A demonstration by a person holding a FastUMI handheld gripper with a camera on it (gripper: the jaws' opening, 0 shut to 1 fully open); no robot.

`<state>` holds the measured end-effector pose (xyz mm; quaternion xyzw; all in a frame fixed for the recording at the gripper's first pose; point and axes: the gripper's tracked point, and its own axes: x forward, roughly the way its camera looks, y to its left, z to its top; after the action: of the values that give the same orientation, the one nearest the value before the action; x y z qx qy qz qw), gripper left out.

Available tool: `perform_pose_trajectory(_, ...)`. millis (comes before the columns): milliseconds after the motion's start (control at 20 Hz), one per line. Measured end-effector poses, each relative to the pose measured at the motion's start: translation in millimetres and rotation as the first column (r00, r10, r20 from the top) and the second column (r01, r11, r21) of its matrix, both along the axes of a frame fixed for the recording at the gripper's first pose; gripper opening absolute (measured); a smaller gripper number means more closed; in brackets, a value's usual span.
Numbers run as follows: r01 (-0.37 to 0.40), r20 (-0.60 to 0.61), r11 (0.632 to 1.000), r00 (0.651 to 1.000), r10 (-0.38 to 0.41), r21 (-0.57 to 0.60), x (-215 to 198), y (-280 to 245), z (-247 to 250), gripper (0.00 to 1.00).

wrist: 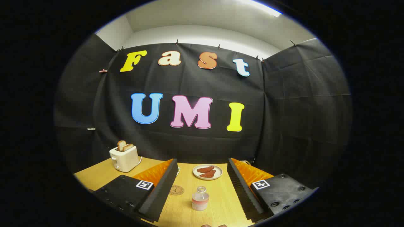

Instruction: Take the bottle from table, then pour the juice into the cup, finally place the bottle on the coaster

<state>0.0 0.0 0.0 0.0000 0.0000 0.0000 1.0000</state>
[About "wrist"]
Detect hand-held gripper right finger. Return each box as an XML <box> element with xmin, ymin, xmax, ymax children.
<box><xmin>227</xmin><ymin>158</ymin><xmax>319</xmax><ymax>223</ymax></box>

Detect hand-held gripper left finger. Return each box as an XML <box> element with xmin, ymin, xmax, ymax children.
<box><xmin>90</xmin><ymin>159</ymin><xmax>179</xmax><ymax>223</ymax></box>

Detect clear plastic juice bottle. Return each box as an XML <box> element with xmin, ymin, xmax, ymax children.
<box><xmin>192</xmin><ymin>186</ymin><xmax>210</xmax><ymax>211</ymax></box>

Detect wooden table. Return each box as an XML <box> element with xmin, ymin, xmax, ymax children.
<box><xmin>74</xmin><ymin>157</ymin><xmax>275</xmax><ymax>227</ymax></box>

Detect white round plate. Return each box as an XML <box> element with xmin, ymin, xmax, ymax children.
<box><xmin>193</xmin><ymin>164</ymin><xmax>223</xmax><ymax>180</ymax></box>

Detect cream toaster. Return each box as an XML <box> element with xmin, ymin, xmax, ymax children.
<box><xmin>109</xmin><ymin>144</ymin><xmax>140</xmax><ymax>173</ymax></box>

